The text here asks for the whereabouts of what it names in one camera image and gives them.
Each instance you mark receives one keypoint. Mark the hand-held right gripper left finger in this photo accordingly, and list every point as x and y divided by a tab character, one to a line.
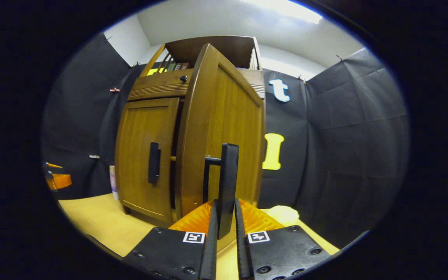
210	252

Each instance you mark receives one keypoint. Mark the red clip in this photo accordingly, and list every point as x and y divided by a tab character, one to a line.
114	90

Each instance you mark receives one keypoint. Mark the wooden double-door shoe cabinet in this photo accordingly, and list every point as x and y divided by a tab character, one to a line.
224	48

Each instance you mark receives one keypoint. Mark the wooden shoe cabinet door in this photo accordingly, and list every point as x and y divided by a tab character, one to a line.
231	112
138	155

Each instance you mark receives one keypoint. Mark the wooden cabinet drawer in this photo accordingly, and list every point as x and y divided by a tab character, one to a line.
158	85

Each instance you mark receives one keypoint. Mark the black backdrop cloth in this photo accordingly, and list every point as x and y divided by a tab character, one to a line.
344	136

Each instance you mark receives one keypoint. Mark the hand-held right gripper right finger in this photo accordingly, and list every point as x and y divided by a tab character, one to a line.
242	252

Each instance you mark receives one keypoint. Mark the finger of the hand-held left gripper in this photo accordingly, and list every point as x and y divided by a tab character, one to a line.
55	165
61	181

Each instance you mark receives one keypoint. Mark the green book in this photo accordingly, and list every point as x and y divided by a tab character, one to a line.
171	67

